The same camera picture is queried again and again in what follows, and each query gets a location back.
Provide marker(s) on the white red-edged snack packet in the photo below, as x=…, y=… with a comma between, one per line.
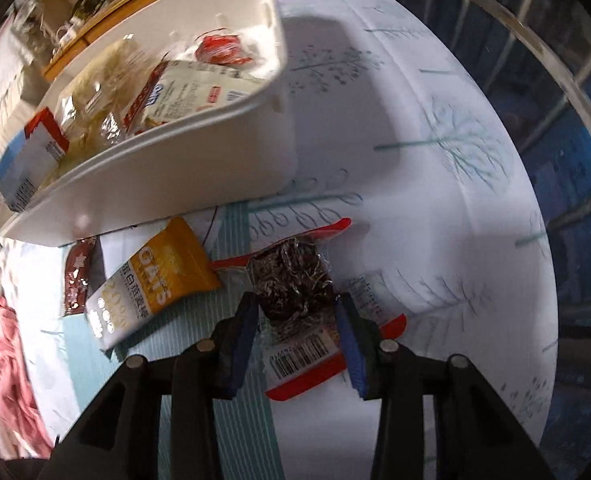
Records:
x=190, y=92

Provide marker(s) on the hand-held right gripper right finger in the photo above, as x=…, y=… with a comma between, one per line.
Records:
x=355, y=355

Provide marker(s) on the clear bread packet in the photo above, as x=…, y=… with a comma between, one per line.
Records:
x=115, y=67

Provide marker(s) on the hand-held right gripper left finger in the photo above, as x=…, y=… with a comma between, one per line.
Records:
x=238, y=355

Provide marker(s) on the metal window grille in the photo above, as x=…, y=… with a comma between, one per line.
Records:
x=550, y=60

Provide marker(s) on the small red candy packet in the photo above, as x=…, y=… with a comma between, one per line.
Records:
x=220, y=47

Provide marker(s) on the pink blanket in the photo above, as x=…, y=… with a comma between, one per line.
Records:
x=0, y=360

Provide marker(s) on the blue and red biscuit packet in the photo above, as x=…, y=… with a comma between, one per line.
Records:
x=25, y=170

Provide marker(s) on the tree print tablecloth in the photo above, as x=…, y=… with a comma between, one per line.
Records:
x=400, y=110

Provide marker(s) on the white plastic storage bin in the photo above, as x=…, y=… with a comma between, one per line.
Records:
x=200, y=160

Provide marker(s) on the yellow oat packet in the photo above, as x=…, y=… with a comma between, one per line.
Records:
x=160, y=280

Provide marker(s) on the wooden desk with drawers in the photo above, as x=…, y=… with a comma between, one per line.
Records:
x=125, y=6

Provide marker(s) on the dark snack packet red edges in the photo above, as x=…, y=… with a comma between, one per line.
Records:
x=290, y=280

